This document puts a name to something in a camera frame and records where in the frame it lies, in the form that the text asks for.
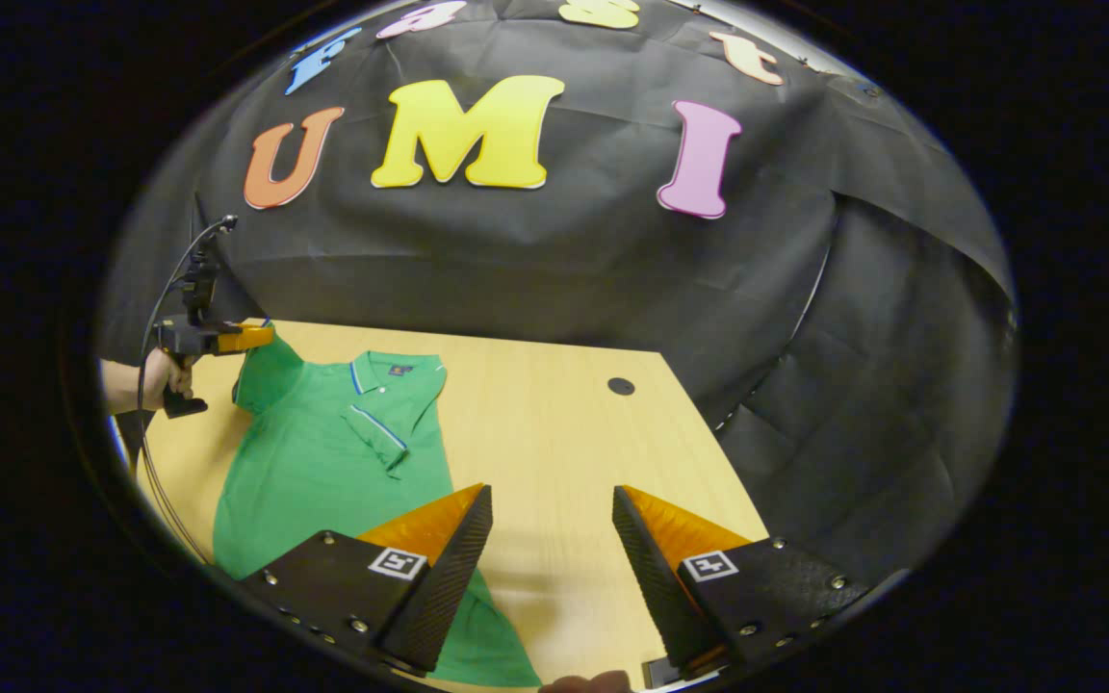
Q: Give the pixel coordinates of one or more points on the green T-shirt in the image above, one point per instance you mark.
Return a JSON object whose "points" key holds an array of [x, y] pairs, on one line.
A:
{"points": [[323, 472]]}

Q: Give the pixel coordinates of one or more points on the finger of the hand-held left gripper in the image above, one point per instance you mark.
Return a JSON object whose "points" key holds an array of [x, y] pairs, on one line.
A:
{"points": [[245, 338]]}

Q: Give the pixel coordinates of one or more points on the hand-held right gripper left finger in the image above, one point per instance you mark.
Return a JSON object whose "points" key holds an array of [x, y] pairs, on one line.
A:
{"points": [[444, 587]]}

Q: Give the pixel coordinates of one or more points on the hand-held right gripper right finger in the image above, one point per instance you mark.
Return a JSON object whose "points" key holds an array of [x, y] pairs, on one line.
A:
{"points": [[651, 587]]}

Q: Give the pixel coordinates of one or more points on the black backdrop cloth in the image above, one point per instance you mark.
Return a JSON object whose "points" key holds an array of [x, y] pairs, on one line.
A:
{"points": [[564, 269]]}

